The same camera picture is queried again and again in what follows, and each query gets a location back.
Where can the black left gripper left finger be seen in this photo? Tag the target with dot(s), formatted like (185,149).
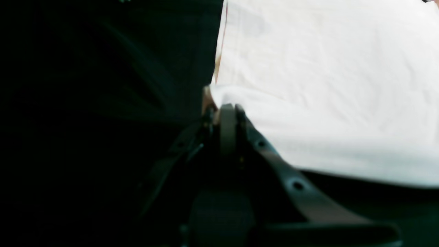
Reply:
(163,198)

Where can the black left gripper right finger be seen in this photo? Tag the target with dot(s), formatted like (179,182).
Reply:
(290,210)

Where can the light pink T-shirt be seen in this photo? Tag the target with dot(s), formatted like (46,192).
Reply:
(338,87)

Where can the black tablecloth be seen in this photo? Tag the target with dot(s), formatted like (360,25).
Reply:
(93,92)

